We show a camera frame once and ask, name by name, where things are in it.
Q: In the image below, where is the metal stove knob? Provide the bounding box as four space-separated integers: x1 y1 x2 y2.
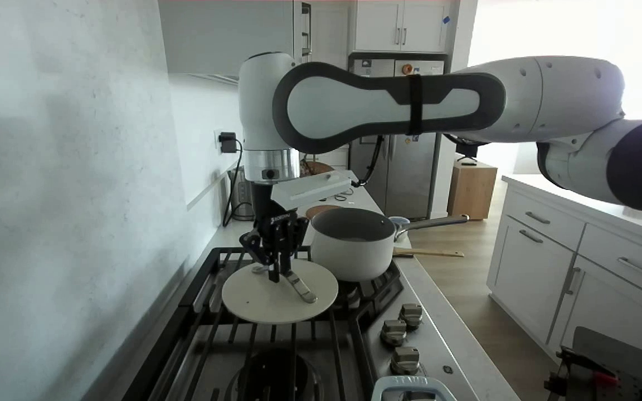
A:
378 320 411 351
396 302 426 332
388 345 421 378

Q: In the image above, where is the wooden spatula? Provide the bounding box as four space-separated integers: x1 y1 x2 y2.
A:
390 246 465 262

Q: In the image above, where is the white enamel casserole pot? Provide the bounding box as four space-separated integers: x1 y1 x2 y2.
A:
369 372 460 401

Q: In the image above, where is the black and grey equipment stand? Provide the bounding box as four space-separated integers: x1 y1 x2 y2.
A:
542 326 642 401

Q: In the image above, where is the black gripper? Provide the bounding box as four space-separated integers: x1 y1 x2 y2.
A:
238 181 309 285

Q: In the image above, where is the wrist mounted camera box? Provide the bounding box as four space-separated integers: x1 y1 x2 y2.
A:
268 170 361 214

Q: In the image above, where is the stainless electric kettle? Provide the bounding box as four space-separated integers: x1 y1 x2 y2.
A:
224 166 258 223

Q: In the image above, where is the black gas cooktop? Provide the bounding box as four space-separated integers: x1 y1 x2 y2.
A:
85 241 524 401

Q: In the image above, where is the white wide upper cabinet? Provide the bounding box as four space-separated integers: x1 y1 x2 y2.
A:
290 0 354 63

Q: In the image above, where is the black kettle cable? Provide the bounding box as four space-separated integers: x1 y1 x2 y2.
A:
218 143 248 231

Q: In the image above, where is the white cabinet above refrigerator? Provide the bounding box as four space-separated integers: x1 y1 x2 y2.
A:
350 0 464 56

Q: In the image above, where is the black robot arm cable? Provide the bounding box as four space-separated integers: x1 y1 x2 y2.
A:
354 131 388 189

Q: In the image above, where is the stainless refrigerator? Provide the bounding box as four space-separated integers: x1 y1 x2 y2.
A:
345 49 455 223

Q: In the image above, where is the white saucepan with long handle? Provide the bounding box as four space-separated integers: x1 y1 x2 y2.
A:
307 206 475 285

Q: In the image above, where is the white kitchen island cabinet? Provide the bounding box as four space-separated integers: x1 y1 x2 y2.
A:
486 173 642 374

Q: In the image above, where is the stainless range hood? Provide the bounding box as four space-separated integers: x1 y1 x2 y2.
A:
156 0 299 85

